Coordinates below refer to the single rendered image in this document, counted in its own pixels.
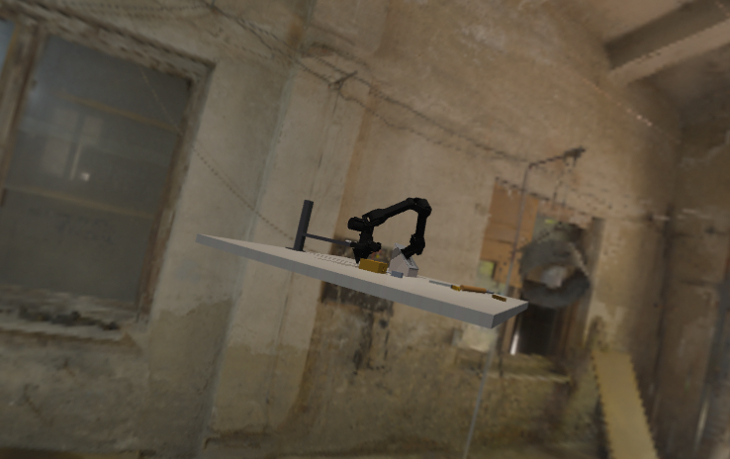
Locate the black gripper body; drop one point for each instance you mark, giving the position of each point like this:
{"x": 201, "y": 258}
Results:
{"x": 362, "y": 242}

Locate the hammer with wooden handle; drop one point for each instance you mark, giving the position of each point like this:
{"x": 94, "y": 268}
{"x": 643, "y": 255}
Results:
{"x": 475, "y": 289}

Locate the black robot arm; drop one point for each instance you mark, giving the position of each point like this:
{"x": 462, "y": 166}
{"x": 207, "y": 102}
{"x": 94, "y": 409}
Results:
{"x": 379, "y": 216}

